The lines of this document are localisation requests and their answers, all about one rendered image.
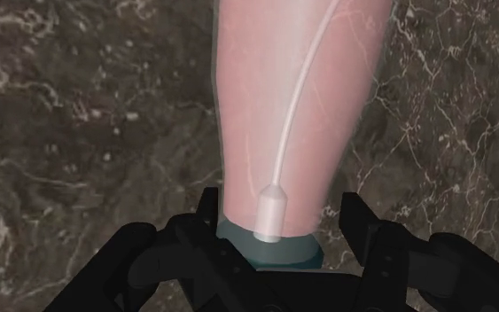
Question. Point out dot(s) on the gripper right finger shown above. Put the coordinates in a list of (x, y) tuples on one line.
[(387, 255)]

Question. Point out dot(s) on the pink spray bottle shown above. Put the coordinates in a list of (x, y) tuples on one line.
[(257, 108)]

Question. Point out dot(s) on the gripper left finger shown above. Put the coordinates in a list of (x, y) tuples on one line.
[(175, 259)]

